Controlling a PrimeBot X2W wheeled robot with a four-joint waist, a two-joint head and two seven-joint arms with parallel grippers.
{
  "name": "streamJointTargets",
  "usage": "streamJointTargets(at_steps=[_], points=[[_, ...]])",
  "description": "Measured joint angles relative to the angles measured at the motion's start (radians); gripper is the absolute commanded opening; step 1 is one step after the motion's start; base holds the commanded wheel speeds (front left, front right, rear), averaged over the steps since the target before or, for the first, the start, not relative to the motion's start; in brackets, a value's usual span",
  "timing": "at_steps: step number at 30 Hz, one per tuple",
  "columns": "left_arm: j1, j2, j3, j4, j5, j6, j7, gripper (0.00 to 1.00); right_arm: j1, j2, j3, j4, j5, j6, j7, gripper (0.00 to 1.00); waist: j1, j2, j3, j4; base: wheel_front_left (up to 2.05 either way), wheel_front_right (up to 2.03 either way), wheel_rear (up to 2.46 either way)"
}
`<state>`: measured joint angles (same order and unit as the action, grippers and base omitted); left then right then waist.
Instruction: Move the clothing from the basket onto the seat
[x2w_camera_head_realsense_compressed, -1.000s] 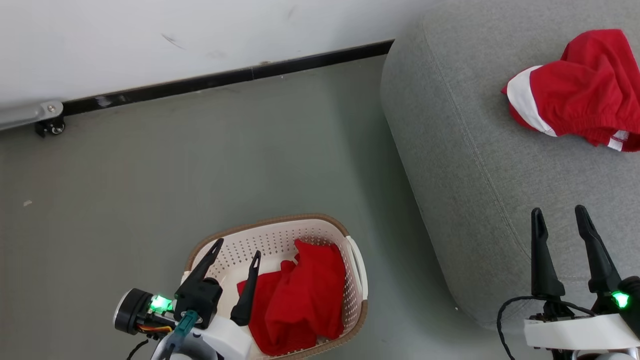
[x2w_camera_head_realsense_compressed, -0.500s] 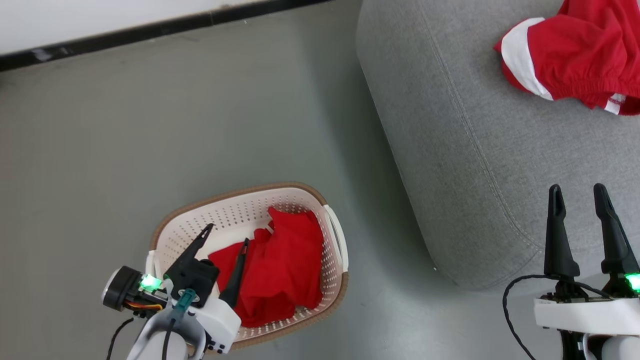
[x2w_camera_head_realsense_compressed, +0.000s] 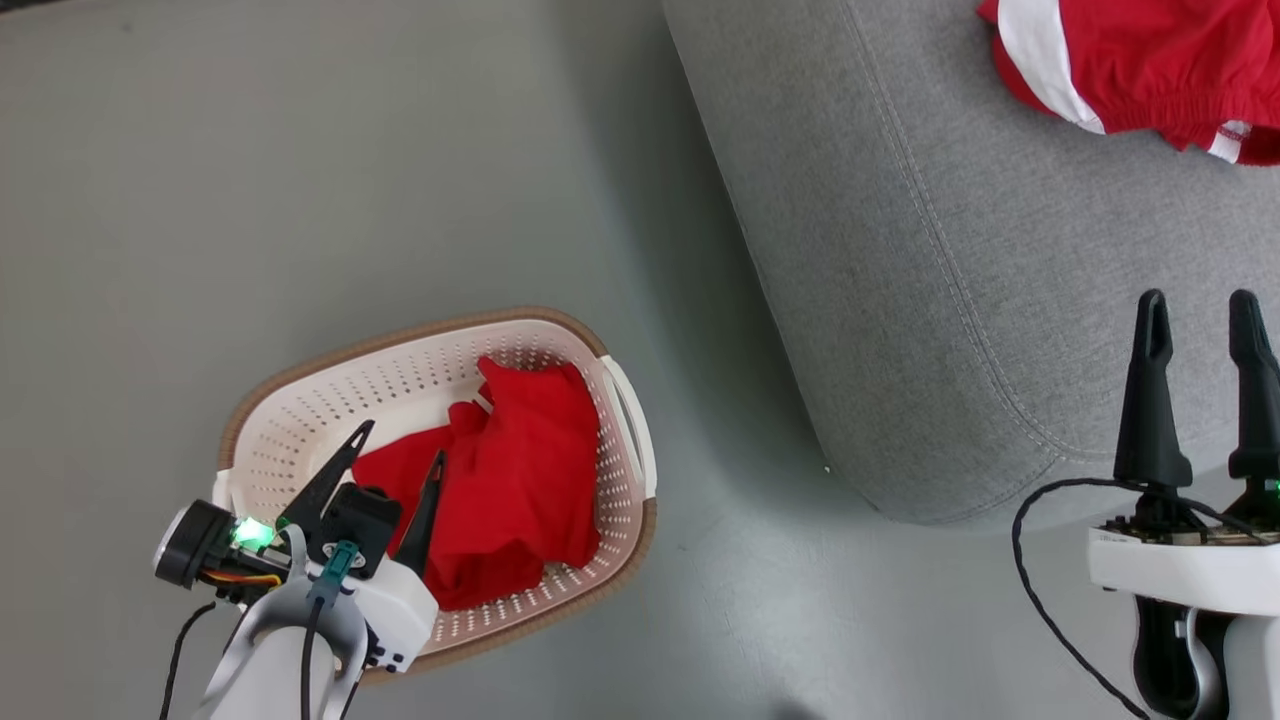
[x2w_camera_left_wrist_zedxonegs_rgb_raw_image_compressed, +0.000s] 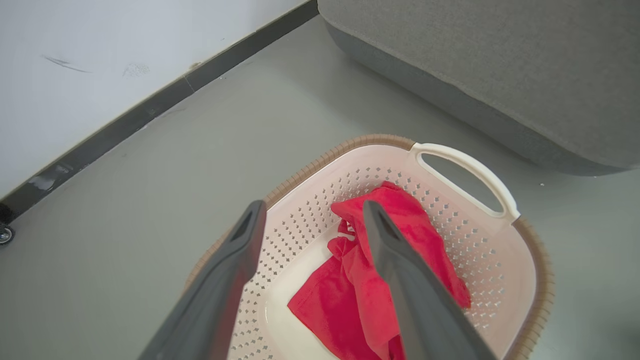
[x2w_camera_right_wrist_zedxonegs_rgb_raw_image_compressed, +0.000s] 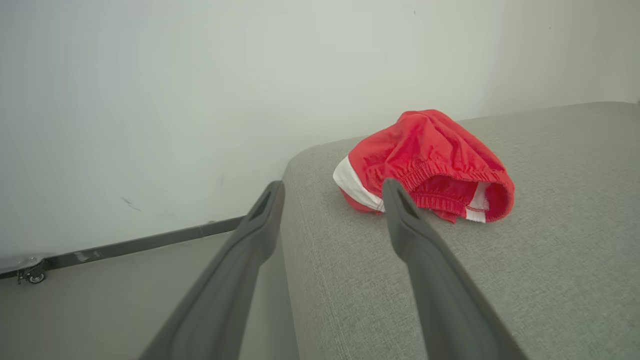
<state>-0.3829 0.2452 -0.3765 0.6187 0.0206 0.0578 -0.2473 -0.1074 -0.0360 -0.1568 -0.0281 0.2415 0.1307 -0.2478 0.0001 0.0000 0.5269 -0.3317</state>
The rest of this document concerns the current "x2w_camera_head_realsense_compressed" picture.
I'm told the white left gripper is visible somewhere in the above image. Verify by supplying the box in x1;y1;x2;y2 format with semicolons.
276;419;449;674

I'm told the red and white garment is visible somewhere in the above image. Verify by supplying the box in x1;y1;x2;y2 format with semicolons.
975;0;1280;168

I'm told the grey fabric sofa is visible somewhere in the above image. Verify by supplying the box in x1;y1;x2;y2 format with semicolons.
662;0;1280;526

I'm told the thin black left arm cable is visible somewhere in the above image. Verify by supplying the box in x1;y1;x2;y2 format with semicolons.
158;600;217;720

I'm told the white perforated laundry basket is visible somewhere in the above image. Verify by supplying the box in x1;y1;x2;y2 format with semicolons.
215;305;661;683

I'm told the black cable with teal plug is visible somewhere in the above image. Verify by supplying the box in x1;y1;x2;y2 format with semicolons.
299;540;361;720

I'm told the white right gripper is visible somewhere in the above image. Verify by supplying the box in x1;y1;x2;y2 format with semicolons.
1088;289;1280;616

